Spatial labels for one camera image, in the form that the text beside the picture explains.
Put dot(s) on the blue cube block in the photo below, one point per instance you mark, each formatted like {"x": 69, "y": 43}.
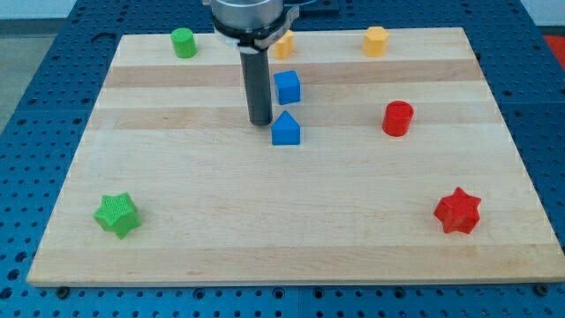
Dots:
{"x": 287, "y": 87}

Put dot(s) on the green cylinder block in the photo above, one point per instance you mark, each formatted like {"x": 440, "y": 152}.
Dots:
{"x": 183, "y": 42}

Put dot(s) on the yellow hexagon block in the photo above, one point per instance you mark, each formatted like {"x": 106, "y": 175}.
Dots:
{"x": 375, "y": 41}

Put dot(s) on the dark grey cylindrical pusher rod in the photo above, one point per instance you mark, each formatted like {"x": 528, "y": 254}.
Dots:
{"x": 257, "y": 87}

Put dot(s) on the blue triangular prism block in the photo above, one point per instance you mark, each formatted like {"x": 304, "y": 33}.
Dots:
{"x": 286, "y": 130}

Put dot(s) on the yellow block behind rod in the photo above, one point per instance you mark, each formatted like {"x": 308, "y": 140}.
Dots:
{"x": 284, "y": 46}

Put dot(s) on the red cylinder block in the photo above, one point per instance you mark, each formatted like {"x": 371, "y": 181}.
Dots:
{"x": 397, "y": 118}

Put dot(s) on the green star block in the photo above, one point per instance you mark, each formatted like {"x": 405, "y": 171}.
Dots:
{"x": 118, "y": 214}

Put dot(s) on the red star block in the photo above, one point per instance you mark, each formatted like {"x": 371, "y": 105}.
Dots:
{"x": 458, "y": 212}

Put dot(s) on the red object at edge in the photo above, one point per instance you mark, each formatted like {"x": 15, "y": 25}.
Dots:
{"x": 556, "y": 44}

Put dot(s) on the light wooden board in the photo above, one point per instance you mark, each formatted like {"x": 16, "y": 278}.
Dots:
{"x": 221, "y": 205}

